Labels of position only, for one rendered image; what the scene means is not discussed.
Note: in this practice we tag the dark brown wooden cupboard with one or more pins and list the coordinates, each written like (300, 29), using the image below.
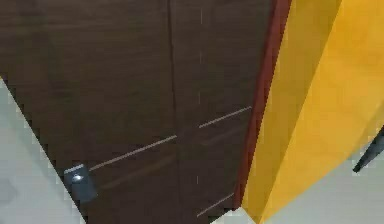
(133, 83)

